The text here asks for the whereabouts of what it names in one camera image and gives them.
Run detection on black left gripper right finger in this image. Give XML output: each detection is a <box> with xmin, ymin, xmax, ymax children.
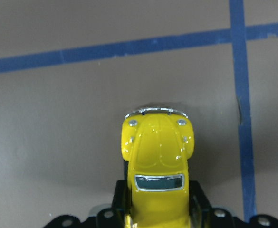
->
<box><xmin>190</xmin><ymin>180</ymin><xmax>278</xmax><ymax>228</ymax></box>

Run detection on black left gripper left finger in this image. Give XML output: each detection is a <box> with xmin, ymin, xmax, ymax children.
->
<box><xmin>43</xmin><ymin>158</ymin><xmax>130</xmax><ymax>228</ymax></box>

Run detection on yellow beetle toy car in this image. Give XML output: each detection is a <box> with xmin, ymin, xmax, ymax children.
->
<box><xmin>121</xmin><ymin>106</ymin><xmax>195</xmax><ymax>228</ymax></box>

